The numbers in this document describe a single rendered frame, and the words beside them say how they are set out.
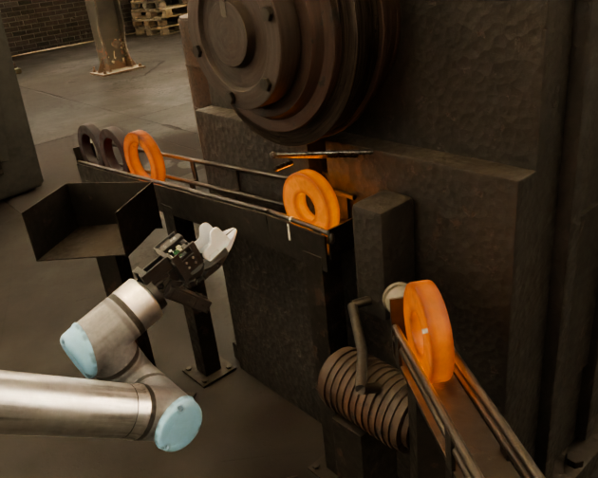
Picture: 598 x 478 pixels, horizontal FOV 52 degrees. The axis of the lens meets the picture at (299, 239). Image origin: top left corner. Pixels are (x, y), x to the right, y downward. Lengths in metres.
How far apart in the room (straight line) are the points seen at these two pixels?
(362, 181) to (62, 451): 1.21
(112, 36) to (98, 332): 7.30
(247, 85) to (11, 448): 1.35
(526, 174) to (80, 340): 0.79
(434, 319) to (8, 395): 0.59
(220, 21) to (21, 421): 0.74
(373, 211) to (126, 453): 1.10
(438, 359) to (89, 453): 1.28
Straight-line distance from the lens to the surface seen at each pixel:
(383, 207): 1.14
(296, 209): 1.36
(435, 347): 0.89
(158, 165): 1.86
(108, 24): 8.25
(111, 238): 1.69
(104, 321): 1.10
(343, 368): 1.19
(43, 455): 2.02
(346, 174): 1.31
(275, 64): 1.10
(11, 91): 4.09
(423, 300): 0.90
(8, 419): 0.94
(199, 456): 1.83
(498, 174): 1.08
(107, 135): 2.08
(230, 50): 1.18
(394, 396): 1.12
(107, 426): 1.01
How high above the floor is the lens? 1.26
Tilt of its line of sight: 26 degrees down
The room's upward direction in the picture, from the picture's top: 6 degrees counter-clockwise
